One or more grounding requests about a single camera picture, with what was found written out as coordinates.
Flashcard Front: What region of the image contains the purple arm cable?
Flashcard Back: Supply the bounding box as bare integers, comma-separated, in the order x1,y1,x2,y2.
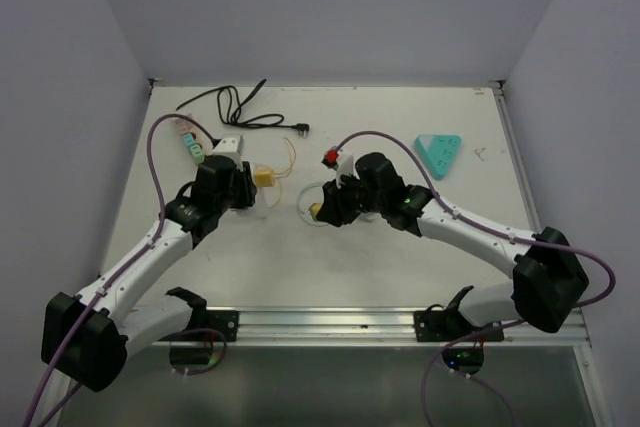
22,114,229,427
334,130,617,427

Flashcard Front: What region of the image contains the beige power strip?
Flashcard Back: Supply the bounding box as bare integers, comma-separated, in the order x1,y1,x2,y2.
173,114,207,165

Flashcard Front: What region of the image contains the white triangular power strip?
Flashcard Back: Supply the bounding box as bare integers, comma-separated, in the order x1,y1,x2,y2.
234,162,270,219

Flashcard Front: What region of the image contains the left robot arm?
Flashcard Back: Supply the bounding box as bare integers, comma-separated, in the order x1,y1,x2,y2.
41,155,258,392

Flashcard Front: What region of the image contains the yellow cube charger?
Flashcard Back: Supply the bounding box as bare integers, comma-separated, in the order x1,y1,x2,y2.
253,167,277,188
309,203,323,219

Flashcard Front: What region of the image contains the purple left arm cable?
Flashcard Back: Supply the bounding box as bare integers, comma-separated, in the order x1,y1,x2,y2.
22,114,229,427

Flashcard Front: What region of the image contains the aluminium front rail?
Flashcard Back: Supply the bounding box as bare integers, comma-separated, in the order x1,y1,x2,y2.
64,302,591,346

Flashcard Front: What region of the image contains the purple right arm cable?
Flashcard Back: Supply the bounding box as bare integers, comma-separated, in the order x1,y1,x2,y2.
334,130,617,427

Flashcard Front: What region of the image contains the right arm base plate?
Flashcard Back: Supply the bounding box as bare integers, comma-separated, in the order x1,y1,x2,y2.
413,286,500,343

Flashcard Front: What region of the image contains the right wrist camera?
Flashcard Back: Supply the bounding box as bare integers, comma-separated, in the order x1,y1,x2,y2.
321,147,355,188

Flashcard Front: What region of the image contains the teal cube charger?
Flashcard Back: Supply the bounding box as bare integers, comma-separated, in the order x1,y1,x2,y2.
183,133,197,148

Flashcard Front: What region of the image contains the black power cable with plug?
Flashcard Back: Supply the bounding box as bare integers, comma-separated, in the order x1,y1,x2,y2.
174,78,312,140

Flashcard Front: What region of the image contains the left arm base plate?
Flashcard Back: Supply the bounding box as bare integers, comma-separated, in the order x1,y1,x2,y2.
201,309,240,343

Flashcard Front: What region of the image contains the yellow cube charger front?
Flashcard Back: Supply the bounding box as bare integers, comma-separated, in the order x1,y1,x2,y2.
309,203,323,219

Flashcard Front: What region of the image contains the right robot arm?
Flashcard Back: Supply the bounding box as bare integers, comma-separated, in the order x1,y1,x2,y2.
312,149,589,341

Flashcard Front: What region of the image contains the green cube charger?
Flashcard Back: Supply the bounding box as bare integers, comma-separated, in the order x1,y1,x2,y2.
189,144,205,163

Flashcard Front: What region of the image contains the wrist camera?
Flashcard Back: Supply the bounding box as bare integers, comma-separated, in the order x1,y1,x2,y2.
321,147,355,188
212,135,244,171

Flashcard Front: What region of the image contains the pink cube charger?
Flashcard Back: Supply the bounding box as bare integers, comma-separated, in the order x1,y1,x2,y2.
175,119,191,135

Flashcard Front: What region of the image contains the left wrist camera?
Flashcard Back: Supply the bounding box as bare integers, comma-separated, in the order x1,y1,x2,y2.
212,135,244,171

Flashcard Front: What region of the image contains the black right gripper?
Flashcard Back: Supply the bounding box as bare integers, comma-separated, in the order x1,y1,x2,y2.
317,171,385,227

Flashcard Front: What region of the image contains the teal power strip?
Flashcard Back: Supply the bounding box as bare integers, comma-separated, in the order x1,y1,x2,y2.
413,134,462,180

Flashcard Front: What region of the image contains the light blue usb cable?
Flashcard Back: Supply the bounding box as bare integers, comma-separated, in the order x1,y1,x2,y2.
295,181,331,228

